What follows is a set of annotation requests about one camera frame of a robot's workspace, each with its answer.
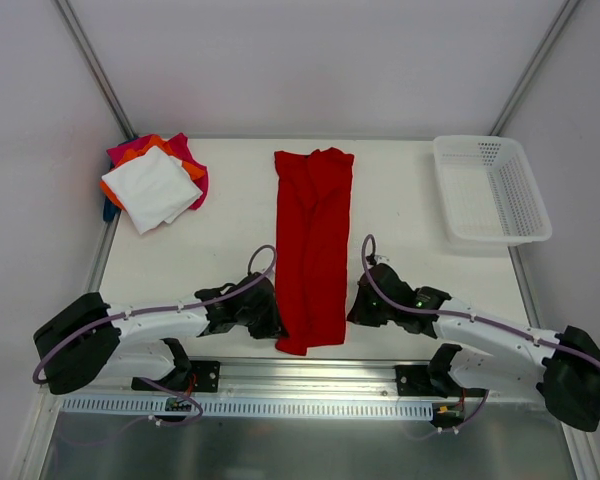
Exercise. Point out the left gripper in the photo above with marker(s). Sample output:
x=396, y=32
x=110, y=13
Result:
x=268, y=320

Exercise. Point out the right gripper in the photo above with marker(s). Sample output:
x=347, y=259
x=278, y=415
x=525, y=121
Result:
x=362, y=307

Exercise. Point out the red t shirt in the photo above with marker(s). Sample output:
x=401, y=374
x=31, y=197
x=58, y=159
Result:
x=312, y=235

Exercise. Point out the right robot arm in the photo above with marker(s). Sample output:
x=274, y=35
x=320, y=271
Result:
x=560, y=370

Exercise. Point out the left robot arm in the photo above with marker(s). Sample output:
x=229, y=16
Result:
x=92, y=340

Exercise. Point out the white folded t shirt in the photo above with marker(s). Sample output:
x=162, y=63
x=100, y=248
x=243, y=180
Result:
x=152, y=189

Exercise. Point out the white plastic basket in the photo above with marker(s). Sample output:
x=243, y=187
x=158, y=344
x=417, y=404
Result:
x=488, y=192

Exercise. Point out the blue folded t shirt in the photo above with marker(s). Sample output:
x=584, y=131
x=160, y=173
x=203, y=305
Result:
x=110, y=210

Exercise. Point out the pink folded t shirt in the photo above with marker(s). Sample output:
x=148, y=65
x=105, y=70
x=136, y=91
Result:
x=177, y=146

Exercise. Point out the aluminium mounting rail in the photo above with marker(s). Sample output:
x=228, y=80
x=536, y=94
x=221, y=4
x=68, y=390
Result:
x=305, y=375

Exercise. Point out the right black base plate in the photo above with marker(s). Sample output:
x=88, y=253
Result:
x=414, y=380

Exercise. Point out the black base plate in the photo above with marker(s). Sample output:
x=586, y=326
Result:
x=414, y=380
x=200, y=375

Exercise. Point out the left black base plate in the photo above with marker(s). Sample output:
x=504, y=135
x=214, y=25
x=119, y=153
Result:
x=200, y=375

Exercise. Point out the white slotted cable duct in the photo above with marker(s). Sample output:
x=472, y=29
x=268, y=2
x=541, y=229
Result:
x=250, y=407

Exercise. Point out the left metal frame post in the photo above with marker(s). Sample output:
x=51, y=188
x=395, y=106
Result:
x=84, y=46

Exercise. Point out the metal frame post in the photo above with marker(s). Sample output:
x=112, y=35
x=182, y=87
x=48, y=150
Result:
x=560, y=23
x=84, y=46

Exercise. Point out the right metal frame post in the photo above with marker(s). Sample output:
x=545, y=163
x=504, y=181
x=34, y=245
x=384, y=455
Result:
x=560, y=23

